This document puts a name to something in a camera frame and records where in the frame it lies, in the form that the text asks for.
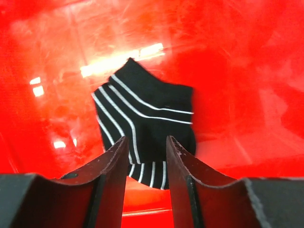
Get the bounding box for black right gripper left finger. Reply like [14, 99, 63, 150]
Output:
[0, 137, 129, 228]

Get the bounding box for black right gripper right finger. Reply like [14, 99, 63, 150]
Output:
[166, 136, 304, 228]

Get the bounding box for black striped sock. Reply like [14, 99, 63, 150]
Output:
[92, 58, 196, 190]

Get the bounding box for red plastic tray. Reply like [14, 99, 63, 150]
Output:
[0, 0, 304, 228]

